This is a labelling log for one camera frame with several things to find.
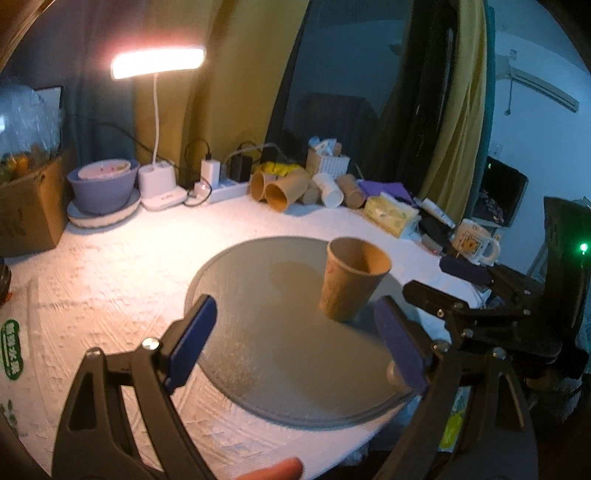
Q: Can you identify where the rightmost brown paper cup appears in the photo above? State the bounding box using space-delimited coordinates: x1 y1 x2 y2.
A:
335 174 367 209

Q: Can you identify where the white air conditioner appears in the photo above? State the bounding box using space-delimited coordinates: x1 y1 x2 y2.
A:
509 49 580 113

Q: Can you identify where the white plastic basket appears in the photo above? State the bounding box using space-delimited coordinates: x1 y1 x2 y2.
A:
305 149 351 178

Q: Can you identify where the yellow tissue pack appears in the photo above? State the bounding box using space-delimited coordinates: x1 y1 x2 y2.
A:
363 195 421 238

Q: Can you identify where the small beige round disc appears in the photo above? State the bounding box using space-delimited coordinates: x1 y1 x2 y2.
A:
386 361 410 392

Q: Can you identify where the white plate under bowl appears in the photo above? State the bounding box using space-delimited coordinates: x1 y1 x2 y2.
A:
66 187 143 229

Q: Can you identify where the black power adapter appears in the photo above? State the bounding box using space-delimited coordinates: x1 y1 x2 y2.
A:
228 153 252 183

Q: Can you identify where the yellow curtain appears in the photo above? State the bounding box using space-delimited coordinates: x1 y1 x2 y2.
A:
149 1 494 219

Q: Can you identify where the white bear mug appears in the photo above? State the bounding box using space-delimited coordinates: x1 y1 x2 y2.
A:
452 219 501 266

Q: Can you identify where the white power strip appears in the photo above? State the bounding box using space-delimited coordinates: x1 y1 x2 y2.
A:
187 179 249 205

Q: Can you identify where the white paper cup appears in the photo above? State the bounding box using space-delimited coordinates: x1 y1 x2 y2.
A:
312 173 345 209

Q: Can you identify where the cardboard box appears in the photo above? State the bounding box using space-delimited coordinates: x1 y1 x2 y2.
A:
0 148 77 257

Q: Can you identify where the white desk lamp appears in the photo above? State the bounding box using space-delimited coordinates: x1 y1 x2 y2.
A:
110 45 206 212

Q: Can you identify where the lying brown paper cup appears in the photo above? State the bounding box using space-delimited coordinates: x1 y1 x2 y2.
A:
264 168 311 213

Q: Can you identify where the printed brown paper cup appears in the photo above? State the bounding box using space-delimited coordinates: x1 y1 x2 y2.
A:
318 237 393 322

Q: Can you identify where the yellow plastic bag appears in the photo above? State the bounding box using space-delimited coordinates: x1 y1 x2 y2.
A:
259 161 301 177

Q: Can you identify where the round grey placemat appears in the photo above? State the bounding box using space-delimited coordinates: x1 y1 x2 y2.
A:
184 236 419 429

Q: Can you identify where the purple cloth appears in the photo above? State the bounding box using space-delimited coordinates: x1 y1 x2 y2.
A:
358 180 414 205

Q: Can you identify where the white cream tube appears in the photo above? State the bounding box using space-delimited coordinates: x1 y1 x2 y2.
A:
420 198 456 230

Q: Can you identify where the clear plastic bag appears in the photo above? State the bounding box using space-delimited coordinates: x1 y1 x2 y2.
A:
1 84 63 185

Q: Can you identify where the pink inner bowl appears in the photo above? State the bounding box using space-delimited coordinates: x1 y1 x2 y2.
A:
78 159 131 181

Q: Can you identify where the white tablecloth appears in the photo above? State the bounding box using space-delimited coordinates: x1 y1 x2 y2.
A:
1 196 484 479

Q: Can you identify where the white usb charger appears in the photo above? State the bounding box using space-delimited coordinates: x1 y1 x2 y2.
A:
200 159 221 189

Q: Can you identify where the purple bowl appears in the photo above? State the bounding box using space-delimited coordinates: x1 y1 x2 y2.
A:
67 160 139 215

